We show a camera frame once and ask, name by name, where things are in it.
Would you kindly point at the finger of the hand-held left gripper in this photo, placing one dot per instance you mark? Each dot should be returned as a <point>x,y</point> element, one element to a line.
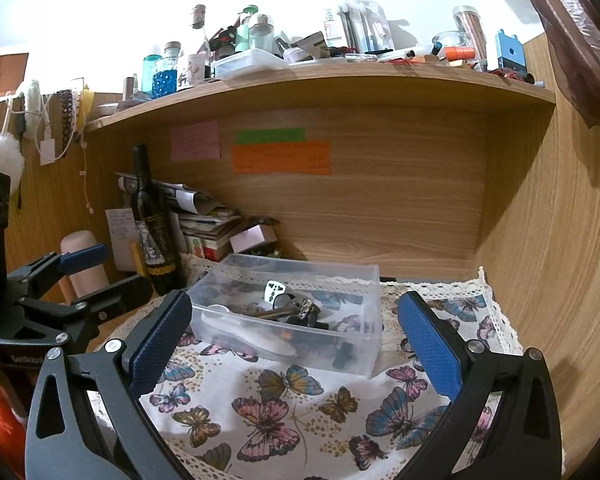
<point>120,292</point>
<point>82,258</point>

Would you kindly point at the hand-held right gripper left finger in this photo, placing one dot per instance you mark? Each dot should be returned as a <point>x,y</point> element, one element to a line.
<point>157,347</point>

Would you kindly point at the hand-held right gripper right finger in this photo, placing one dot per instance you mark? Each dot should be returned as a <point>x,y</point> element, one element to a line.
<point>430,347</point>

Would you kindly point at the black binder clip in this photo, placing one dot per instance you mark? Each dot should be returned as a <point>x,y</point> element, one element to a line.
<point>343,355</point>

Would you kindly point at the white plastic spoon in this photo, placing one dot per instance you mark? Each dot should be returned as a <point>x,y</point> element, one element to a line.
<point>245,332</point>

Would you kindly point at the clear plastic storage box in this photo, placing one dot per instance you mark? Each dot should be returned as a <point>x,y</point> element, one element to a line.
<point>280,345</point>

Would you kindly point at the bunch of keys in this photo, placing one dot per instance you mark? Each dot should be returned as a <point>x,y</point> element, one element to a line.
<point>292,305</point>

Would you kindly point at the pink candle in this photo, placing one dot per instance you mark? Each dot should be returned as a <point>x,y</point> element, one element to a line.
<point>82,280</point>

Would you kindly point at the yellow tube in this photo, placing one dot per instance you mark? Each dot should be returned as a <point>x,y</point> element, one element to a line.
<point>136,260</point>

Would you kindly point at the white handwritten note paper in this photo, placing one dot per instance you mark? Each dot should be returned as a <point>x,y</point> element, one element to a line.
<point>120,235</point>

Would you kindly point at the dark wine bottle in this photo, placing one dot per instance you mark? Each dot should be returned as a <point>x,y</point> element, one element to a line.
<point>152,230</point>

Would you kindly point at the stack of books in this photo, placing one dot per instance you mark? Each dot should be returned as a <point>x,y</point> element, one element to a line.
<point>207,235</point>

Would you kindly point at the white fluffy toy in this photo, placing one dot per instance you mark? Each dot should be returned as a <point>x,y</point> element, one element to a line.
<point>2,157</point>

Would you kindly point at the rolled magazine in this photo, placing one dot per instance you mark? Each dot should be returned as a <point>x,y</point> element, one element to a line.
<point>180,195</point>

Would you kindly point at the small pink paper box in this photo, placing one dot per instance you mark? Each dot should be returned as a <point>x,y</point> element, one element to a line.
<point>250,237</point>

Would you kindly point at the black lace headband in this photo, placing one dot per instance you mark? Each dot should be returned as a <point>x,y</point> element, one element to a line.
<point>67,115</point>

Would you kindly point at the butterfly print tablecloth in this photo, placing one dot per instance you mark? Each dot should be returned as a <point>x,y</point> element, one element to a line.
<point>300,420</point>

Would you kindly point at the pink sticky note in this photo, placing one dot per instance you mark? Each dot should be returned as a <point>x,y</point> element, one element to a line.
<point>195,141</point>

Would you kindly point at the brown wardrobe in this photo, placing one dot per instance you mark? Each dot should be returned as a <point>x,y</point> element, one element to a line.
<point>2,75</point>

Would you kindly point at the light blue plastic bottle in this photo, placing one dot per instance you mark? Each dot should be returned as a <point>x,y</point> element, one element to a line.
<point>149,72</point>

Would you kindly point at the diamond cut glass bottle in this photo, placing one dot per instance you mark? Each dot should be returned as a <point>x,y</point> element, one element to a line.
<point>166,77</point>

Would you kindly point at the orange sticky note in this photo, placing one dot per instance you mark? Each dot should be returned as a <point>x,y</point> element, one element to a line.
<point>280,157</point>

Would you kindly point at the green sticky note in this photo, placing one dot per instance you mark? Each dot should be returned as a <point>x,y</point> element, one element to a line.
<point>270,136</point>

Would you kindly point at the clear bottle with illustrated label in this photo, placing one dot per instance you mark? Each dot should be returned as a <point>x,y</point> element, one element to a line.
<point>192,70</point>

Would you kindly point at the white plastic container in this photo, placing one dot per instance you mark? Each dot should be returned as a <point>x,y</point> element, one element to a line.
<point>247,64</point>

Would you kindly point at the wooden shelf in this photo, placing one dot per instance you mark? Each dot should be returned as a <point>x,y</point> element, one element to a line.
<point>330,87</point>

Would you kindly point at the green pump bottle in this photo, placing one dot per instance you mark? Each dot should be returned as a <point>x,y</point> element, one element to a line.
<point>245,30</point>

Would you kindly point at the glass jar with silver lid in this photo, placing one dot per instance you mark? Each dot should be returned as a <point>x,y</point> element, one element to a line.
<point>261,35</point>

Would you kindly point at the blue plastic block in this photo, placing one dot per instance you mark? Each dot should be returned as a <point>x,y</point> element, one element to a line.
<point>510,55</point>

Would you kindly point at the glass bowl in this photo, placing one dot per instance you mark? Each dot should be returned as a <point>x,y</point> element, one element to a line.
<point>450,40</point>

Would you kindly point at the tall clear jar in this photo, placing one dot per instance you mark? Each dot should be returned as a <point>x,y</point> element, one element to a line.
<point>467,27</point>

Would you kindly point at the clear plastic packages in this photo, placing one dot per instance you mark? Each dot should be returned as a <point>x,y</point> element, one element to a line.
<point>362,22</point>

